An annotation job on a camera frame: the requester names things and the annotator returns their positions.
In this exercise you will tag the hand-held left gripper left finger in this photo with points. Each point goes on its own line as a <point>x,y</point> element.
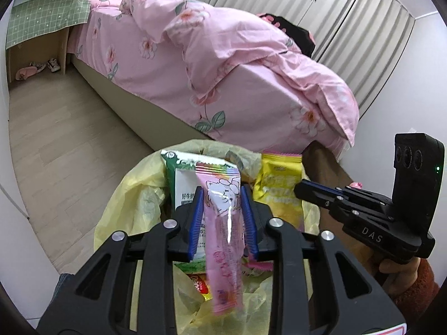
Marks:
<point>196,223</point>

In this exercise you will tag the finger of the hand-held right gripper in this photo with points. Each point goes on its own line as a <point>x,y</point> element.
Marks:
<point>321,193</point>

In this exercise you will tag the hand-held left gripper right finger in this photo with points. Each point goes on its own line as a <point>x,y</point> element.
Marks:
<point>249,223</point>

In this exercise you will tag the long pink cartoon wrapper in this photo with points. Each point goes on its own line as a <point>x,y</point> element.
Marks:
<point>223,237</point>

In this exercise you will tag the white green milk packet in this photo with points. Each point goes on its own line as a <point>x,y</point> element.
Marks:
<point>180,185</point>

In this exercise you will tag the magenta snack packet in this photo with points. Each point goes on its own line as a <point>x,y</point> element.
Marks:
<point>258,265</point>

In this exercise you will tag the yellow chip packet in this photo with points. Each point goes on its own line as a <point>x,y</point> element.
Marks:
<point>276,188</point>

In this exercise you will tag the yellow bag lined bin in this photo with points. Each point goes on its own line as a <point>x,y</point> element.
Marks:
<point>139,199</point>

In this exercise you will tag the yellow wafer snack packet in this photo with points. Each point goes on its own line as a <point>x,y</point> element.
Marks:
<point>200,286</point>

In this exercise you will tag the person's right hand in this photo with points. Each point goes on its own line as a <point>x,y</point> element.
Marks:
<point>396,275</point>

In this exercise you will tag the black garment with pink print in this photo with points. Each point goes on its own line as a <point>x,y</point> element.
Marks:
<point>297,35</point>

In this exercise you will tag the white pleated curtain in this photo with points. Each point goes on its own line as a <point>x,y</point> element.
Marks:
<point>349,35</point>

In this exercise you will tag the bed with pink duvet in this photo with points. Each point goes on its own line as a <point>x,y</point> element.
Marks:
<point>216,59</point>

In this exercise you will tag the black white sneaker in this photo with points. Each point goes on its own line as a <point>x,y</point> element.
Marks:
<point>53,65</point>
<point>37,66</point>

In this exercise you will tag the pink slipper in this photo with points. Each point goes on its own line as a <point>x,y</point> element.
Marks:
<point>26,73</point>

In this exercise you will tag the green checked cloth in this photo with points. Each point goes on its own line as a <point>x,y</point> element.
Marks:
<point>45,10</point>

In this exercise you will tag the beige bed frame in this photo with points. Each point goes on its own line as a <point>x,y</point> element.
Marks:
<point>132,104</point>

